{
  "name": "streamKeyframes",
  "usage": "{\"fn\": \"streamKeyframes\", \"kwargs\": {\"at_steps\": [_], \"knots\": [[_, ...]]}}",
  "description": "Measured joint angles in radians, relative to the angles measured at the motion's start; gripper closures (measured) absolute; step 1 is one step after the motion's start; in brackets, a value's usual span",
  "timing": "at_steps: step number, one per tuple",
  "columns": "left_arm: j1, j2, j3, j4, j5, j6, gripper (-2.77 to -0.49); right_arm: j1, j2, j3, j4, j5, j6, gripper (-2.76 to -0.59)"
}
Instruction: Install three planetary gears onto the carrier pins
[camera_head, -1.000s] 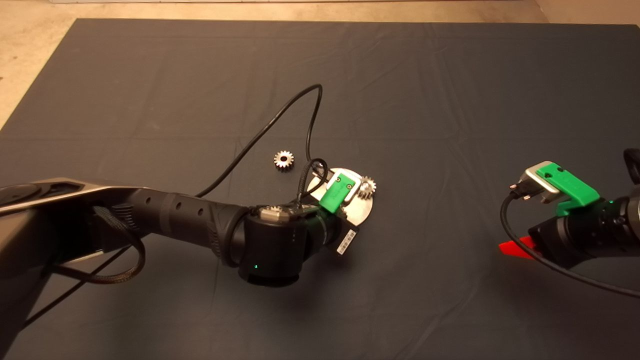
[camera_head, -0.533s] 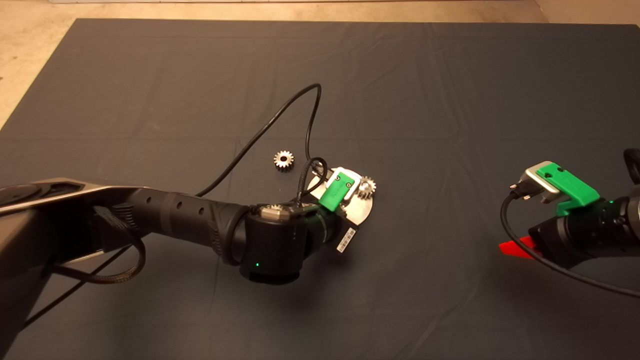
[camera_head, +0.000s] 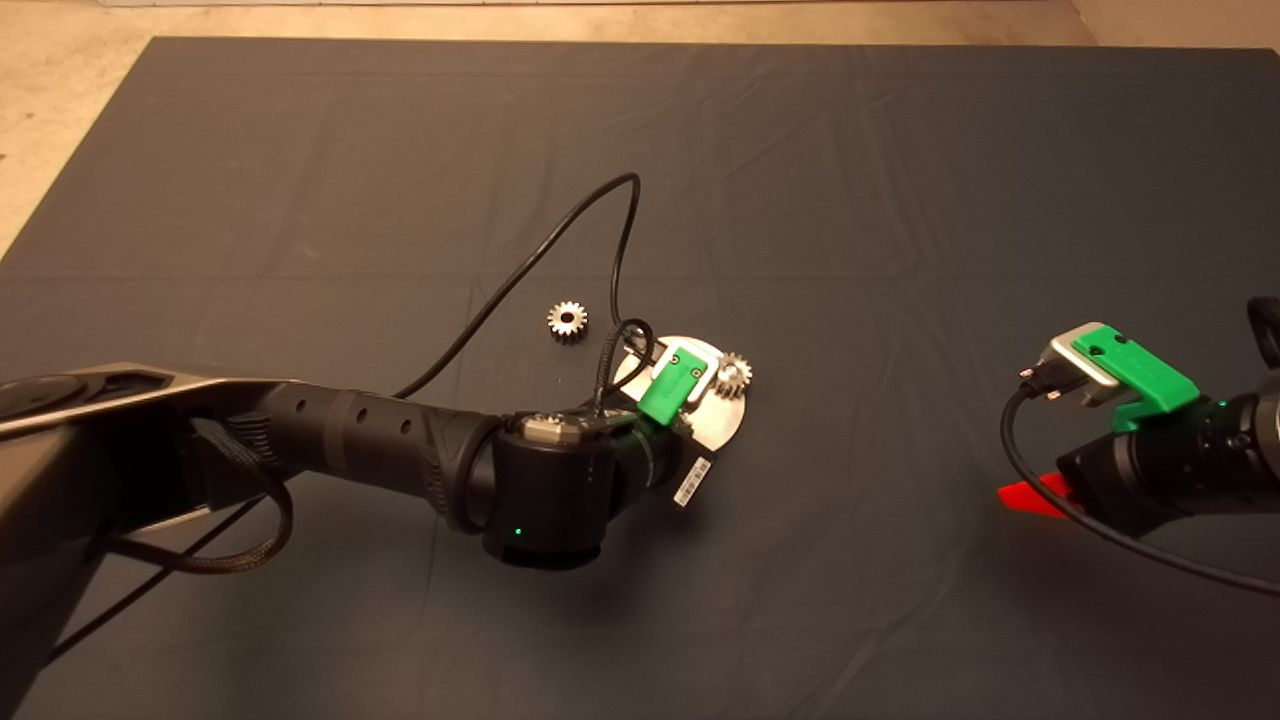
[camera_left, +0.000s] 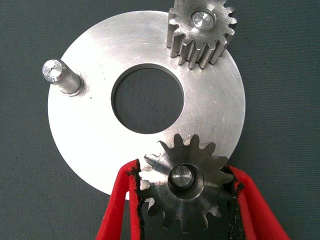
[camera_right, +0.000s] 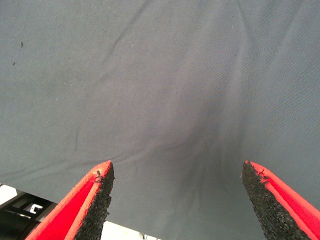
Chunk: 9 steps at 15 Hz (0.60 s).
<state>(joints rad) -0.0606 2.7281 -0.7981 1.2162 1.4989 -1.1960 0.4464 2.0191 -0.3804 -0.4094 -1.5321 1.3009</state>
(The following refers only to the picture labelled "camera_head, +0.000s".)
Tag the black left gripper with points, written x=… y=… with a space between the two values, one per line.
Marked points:
x=670 y=455

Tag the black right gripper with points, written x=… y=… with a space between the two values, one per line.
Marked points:
x=1160 y=475

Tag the steel planetary gear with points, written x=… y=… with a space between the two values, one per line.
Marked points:
x=735 y=376
x=567 y=320

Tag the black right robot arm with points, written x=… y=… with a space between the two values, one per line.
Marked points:
x=1268 y=430

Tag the round metal carrier plate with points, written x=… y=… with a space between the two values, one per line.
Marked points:
x=722 y=420

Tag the dark grey table cloth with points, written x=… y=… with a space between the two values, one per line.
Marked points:
x=900 y=200

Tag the green left camera mount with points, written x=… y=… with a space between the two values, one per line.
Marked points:
x=672 y=385

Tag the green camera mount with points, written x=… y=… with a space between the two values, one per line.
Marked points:
x=672 y=385
x=1140 y=375

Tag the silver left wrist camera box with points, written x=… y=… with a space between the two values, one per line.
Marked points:
x=712 y=355

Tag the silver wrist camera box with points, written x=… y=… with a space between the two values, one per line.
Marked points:
x=1075 y=365
x=712 y=355

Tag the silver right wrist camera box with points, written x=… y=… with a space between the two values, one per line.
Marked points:
x=1075 y=365

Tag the green right camera mount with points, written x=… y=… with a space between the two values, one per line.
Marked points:
x=1140 y=375

